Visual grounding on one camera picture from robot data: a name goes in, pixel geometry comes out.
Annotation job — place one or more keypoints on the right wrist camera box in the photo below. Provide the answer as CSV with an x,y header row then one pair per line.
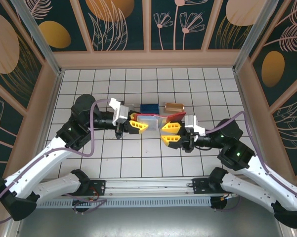
x,y
191,122

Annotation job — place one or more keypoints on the small green circuit board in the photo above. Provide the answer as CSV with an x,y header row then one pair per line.
x,y
81,200

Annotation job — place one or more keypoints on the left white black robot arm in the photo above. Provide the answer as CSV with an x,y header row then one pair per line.
x,y
39,160

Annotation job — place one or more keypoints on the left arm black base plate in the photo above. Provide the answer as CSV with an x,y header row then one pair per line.
x,y
100,185

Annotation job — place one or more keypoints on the copper metal card stand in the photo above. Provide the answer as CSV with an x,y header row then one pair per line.
x,y
174,108

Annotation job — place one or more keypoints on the aluminium corner post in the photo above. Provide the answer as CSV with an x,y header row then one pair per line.
x,y
40,39
258,34

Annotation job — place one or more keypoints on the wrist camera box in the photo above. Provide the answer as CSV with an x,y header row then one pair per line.
x,y
121,114
191,122

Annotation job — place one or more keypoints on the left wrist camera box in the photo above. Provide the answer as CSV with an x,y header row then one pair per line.
x,y
121,114

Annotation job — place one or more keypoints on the blue metal card stand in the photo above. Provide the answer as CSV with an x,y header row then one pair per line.
x,y
149,108

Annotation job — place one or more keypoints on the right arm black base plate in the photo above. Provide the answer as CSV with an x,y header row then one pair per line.
x,y
200,186

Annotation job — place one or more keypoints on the red leather card holder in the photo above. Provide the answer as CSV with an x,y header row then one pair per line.
x,y
178,117

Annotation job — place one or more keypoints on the grey metal sheet panel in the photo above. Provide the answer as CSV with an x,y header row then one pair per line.
x,y
148,222

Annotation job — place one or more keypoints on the aluminium mounting rail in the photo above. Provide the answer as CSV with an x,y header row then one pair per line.
x,y
148,184

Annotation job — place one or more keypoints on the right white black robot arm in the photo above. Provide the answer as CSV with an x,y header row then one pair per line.
x,y
249,190

